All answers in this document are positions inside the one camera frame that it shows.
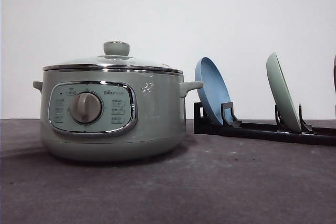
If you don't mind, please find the glass pot lid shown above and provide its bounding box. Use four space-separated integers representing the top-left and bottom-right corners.
43 41 183 74

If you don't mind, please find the green plate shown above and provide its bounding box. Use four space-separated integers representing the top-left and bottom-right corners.
266 53 302 133

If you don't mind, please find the blue plate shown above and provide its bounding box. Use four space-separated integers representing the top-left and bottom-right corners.
195 57 232 125

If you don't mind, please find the green electric steamer pot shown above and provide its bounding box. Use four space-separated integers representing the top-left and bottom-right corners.
33 42 202 162

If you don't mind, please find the black plate rack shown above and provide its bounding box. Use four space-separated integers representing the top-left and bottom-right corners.
193 102 336 146

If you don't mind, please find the pink plate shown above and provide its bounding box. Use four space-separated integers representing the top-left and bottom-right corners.
333 54 336 95

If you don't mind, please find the grey table mat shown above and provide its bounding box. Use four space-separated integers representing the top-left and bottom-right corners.
0 119 336 224

